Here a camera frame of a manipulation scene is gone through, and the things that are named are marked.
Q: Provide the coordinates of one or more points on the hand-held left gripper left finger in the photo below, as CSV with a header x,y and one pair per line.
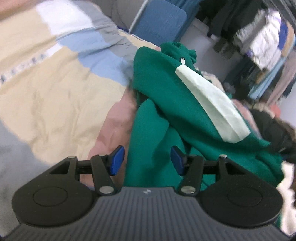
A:
x,y
116,160

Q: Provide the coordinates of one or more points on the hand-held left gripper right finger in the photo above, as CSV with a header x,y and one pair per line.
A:
x,y
177,161

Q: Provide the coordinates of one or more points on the green sweatshirt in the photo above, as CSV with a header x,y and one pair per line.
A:
x,y
161,92

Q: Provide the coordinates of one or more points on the patchwork duvet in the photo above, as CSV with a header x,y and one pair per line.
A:
x,y
57,92

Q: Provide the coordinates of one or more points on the black coat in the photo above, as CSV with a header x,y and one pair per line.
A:
x,y
270,129

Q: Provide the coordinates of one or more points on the white fleece blanket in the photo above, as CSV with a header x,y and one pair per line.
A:
x,y
289,185

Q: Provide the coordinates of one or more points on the light blue hanging garment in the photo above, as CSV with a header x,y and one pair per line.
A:
x,y
266,83

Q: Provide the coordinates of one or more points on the pink hanging sweater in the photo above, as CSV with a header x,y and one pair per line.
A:
x,y
286,83

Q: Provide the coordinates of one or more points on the blue padded chair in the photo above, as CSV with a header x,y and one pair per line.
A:
x,y
159,23

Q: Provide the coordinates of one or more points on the grey wardrobe cabinet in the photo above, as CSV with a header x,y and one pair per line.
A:
x,y
122,11

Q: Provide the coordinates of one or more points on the white puffer jacket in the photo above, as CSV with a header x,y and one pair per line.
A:
x,y
266,41

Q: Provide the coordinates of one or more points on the blue curtain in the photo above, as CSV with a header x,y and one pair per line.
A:
x,y
192,9

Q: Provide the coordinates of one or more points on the black hanging jacket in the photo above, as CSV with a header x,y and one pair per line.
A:
x,y
231,18

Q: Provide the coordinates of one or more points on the tan hanging coat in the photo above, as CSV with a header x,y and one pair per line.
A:
x,y
291,44

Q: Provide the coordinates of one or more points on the blue and white jacket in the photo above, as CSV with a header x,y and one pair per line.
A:
x,y
284,32

